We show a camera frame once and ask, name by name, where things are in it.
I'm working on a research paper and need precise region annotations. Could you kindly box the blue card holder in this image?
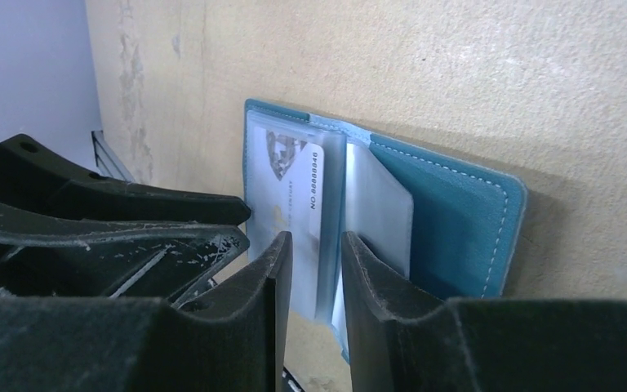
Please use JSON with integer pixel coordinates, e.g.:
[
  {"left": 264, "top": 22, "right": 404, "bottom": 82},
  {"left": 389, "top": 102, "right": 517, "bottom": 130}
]
[{"left": 242, "top": 99, "right": 527, "bottom": 356}]

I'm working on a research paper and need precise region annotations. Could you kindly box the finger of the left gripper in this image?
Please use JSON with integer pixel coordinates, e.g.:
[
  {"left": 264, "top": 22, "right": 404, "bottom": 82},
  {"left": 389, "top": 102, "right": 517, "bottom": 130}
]
[
  {"left": 0, "top": 134, "right": 251, "bottom": 225},
  {"left": 0, "top": 197, "right": 250, "bottom": 303}
]

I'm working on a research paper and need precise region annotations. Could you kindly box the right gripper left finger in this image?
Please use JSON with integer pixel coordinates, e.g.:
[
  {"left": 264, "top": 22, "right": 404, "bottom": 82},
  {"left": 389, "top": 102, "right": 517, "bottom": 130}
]
[{"left": 0, "top": 232, "right": 292, "bottom": 391}]

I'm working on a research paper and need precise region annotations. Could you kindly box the aluminium frame rail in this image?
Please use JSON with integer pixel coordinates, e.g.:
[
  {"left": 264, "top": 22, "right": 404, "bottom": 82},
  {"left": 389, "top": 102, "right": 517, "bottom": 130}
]
[{"left": 91, "top": 131, "right": 135, "bottom": 182}]

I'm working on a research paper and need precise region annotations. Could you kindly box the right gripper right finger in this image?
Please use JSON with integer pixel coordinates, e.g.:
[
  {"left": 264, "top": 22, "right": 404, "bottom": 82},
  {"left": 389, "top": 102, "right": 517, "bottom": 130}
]
[{"left": 341, "top": 232, "right": 627, "bottom": 391}]

